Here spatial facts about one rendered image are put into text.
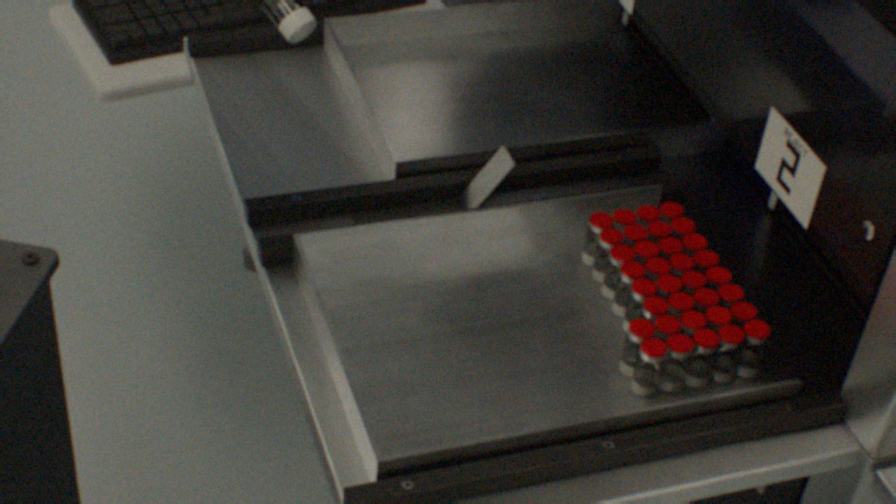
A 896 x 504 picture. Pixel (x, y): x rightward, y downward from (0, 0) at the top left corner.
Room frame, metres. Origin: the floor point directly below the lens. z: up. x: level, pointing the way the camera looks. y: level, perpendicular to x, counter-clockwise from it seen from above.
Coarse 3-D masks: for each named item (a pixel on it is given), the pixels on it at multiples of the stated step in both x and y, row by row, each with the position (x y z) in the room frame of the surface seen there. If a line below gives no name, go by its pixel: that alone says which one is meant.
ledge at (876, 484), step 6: (888, 468) 0.73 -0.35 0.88; (894, 468) 0.73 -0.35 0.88; (876, 474) 0.72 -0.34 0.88; (882, 474) 0.72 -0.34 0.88; (888, 474) 0.72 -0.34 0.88; (894, 474) 0.72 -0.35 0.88; (876, 480) 0.72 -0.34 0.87; (882, 480) 0.72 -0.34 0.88; (888, 480) 0.71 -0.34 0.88; (894, 480) 0.71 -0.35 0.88; (870, 486) 0.72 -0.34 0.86; (876, 486) 0.72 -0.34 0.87; (882, 486) 0.71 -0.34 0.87; (888, 486) 0.71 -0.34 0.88; (894, 486) 0.71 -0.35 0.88; (876, 492) 0.72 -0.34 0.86; (882, 492) 0.71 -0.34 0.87; (888, 492) 0.71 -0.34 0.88; (894, 492) 0.70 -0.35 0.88; (882, 498) 0.71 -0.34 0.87; (888, 498) 0.70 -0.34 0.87; (894, 498) 0.70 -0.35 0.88
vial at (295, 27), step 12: (264, 0) 0.76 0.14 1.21; (276, 0) 0.75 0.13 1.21; (288, 0) 0.76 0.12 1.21; (300, 0) 0.76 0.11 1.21; (276, 12) 0.75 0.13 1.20; (288, 12) 0.75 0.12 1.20; (300, 12) 0.75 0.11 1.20; (276, 24) 0.75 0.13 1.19; (288, 24) 0.74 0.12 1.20; (300, 24) 0.74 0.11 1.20; (312, 24) 0.75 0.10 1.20; (288, 36) 0.74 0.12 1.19; (300, 36) 0.75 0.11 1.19
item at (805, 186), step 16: (768, 128) 0.94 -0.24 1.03; (784, 128) 0.93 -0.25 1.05; (768, 144) 0.94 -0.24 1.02; (784, 144) 0.92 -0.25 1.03; (800, 144) 0.90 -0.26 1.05; (768, 160) 0.93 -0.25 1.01; (800, 160) 0.90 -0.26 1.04; (816, 160) 0.88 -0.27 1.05; (768, 176) 0.93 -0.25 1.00; (784, 176) 0.91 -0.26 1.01; (800, 176) 0.89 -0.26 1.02; (816, 176) 0.88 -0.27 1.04; (784, 192) 0.91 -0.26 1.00; (800, 192) 0.89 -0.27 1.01; (816, 192) 0.87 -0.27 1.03; (800, 208) 0.88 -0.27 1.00
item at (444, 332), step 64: (640, 192) 1.00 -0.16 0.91; (320, 256) 0.89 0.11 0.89; (384, 256) 0.91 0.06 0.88; (448, 256) 0.92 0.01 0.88; (512, 256) 0.93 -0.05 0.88; (576, 256) 0.94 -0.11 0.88; (320, 320) 0.80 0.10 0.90; (384, 320) 0.83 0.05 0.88; (448, 320) 0.84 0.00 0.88; (512, 320) 0.85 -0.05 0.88; (576, 320) 0.85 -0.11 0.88; (384, 384) 0.76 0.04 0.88; (448, 384) 0.76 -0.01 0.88; (512, 384) 0.77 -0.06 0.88; (576, 384) 0.78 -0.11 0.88; (768, 384) 0.77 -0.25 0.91; (384, 448) 0.69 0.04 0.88; (448, 448) 0.67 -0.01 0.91; (512, 448) 0.69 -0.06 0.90
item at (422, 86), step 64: (576, 0) 1.35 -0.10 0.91; (384, 64) 1.22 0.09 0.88; (448, 64) 1.24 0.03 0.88; (512, 64) 1.25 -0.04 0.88; (576, 64) 1.26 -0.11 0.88; (640, 64) 1.28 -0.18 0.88; (384, 128) 1.11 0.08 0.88; (448, 128) 1.12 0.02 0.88; (512, 128) 1.13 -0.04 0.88; (576, 128) 1.14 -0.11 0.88; (640, 128) 1.15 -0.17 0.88; (704, 128) 1.12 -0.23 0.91
